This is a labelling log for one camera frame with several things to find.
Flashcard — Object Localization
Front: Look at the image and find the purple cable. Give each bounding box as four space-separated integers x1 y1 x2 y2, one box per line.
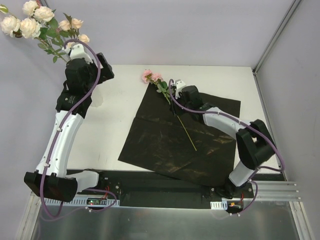
38 38 117 222
167 78 286 220

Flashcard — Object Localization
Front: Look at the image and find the green leafy flower stem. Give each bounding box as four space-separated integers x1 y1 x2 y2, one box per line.
19 0 67 63

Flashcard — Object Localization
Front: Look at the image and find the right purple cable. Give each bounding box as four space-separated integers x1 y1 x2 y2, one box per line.
167 78 286 220

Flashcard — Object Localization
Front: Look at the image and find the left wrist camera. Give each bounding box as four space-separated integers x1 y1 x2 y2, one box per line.
64 43 93 64

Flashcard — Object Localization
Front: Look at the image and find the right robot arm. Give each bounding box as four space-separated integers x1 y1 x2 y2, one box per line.
167 81 275 199

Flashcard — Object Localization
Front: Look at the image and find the peach rosebud flower stem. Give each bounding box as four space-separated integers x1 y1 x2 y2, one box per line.
55 13 90 57

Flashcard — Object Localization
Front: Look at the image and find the white peony flower stem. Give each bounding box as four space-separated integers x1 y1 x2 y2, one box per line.
0 0 71 63

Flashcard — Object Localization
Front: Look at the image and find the left aluminium frame post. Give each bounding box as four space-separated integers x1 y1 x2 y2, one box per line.
37 0 70 63

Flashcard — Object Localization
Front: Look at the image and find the right white cable duct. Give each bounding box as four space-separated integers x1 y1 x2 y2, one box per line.
210 200 228 211

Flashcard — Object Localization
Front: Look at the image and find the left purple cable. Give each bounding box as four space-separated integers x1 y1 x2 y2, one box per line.
38 38 117 222

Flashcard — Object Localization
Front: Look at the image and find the right aluminium frame post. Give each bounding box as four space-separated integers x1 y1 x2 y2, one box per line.
252 0 303 76

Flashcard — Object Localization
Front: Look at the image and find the left white cable duct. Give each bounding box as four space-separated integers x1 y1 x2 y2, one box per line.
41 196 120 208

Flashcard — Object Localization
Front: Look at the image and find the pink and white flower bouquet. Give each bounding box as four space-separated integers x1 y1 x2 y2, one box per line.
141 69 197 152

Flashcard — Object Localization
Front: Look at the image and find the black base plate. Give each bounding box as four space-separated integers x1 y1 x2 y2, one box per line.
66 168 258 210

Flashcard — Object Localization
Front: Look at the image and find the aluminium rail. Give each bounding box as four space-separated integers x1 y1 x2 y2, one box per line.
256 180 302 202

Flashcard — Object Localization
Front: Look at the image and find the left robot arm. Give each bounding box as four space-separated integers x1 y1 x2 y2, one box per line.
24 52 115 203

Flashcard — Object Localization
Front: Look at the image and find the white cable duct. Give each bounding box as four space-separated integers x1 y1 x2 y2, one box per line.
41 196 120 208
210 200 228 211

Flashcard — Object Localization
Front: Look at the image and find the aluminium frame post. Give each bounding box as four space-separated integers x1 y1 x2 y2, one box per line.
252 0 303 76
37 0 70 63

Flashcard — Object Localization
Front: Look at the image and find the white ribbed vase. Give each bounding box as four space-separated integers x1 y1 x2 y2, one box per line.
90 86 104 108

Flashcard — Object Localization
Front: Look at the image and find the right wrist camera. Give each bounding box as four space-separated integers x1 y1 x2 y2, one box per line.
173 79 187 100

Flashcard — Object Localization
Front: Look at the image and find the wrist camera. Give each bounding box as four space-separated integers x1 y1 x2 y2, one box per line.
64 43 93 64
173 79 187 100

